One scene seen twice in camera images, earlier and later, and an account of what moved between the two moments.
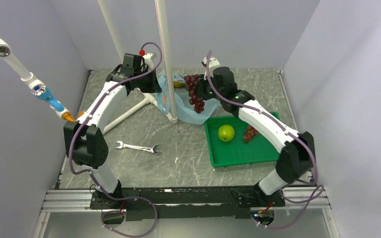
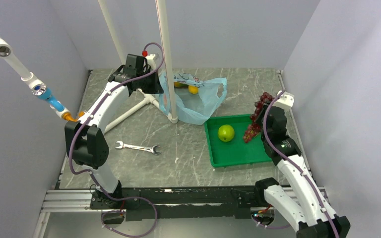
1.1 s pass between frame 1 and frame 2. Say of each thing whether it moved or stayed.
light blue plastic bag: stayed
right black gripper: moved
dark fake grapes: moved
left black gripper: stayed
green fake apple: stayed
